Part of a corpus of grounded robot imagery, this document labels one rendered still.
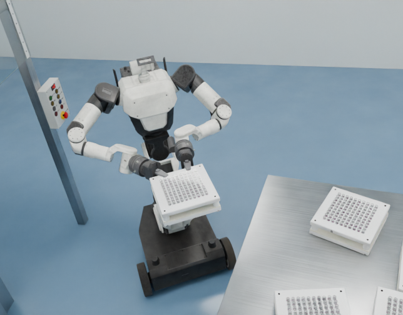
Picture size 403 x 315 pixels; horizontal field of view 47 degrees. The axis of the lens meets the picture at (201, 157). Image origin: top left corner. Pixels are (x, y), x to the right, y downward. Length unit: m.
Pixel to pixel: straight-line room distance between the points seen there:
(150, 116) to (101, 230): 1.26
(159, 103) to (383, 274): 1.28
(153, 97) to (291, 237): 0.95
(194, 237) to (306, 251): 1.15
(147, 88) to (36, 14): 3.80
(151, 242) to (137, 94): 1.06
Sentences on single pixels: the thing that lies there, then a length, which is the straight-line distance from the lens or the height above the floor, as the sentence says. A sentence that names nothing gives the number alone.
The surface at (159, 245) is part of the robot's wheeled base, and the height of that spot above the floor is 0.17.
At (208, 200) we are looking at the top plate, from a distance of 1.86.
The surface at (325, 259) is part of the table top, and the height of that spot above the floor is 0.86.
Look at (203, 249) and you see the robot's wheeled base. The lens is 2.82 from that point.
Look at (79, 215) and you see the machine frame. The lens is 3.40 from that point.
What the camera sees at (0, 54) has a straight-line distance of 2.58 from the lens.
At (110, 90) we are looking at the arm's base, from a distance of 2.32.
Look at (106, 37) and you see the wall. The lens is 5.62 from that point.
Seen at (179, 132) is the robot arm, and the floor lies 1.09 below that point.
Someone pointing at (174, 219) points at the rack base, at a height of 1.00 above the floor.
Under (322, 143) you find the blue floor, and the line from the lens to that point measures 3.91.
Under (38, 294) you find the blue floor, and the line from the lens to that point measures 3.16.
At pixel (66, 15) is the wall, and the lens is 5.75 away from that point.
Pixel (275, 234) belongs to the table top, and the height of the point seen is 0.86.
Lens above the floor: 2.31
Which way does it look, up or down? 37 degrees down
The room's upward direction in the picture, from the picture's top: 7 degrees counter-clockwise
